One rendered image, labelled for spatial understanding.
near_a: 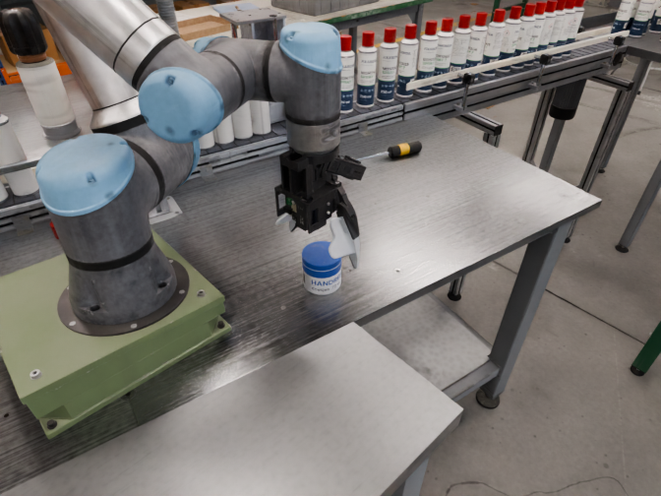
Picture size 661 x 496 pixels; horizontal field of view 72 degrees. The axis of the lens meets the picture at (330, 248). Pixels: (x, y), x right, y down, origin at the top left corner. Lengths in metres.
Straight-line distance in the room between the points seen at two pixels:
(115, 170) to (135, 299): 0.18
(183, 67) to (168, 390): 0.44
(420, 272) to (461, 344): 0.74
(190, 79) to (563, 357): 1.73
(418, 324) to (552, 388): 0.54
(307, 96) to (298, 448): 0.45
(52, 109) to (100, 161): 0.75
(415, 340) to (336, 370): 0.88
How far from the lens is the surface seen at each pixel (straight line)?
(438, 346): 1.56
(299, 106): 0.61
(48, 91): 1.37
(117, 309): 0.71
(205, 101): 0.50
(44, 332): 0.76
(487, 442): 1.67
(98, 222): 0.65
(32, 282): 0.87
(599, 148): 2.32
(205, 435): 0.68
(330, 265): 0.77
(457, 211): 1.06
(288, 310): 0.80
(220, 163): 1.20
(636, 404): 1.97
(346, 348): 0.74
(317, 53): 0.59
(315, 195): 0.67
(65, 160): 0.66
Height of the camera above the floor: 1.41
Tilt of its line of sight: 39 degrees down
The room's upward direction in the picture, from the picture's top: straight up
